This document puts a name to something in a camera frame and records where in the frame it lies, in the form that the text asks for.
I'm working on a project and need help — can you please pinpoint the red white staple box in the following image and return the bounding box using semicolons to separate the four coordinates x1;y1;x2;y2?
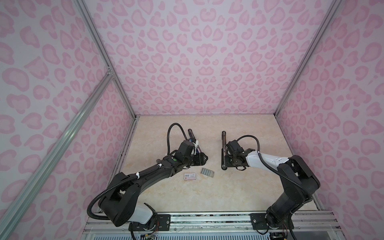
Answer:
184;173;196;181

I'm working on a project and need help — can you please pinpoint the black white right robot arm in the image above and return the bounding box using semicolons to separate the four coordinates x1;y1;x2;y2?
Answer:
222;149;321;229

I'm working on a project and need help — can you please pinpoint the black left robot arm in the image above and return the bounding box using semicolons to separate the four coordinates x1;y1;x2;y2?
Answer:
98;153;209;230

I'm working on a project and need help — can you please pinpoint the grey staple box tray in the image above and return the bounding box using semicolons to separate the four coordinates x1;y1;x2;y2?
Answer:
200;168;215;178

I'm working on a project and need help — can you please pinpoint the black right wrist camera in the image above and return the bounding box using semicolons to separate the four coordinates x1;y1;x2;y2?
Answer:
226;140;244;156

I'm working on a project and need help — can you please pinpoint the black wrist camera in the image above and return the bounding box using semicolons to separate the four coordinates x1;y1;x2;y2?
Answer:
226;140;244;156
174;140;199;161

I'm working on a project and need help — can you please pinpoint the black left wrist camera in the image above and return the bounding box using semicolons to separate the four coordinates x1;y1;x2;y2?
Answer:
174;140;199;161

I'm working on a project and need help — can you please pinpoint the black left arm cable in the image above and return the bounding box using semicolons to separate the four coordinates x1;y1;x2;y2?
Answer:
86;122;188;221

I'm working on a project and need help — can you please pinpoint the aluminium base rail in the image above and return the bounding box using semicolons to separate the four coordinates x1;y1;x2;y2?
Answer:
81;211;346;240

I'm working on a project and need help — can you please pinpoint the aluminium frame corner post right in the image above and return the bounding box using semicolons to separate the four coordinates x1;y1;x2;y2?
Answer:
274;0;344;118

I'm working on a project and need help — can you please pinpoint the aluminium frame corner post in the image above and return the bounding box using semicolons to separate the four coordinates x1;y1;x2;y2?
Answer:
73;0;137;120
274;0;344;118

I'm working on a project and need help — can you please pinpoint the aluminium frame corner post left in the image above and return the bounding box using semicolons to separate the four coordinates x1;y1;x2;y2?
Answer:
73;0;137;120

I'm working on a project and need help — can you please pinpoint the aluminium diagonal frame bar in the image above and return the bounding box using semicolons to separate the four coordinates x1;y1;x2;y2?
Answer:
1;73;114;240

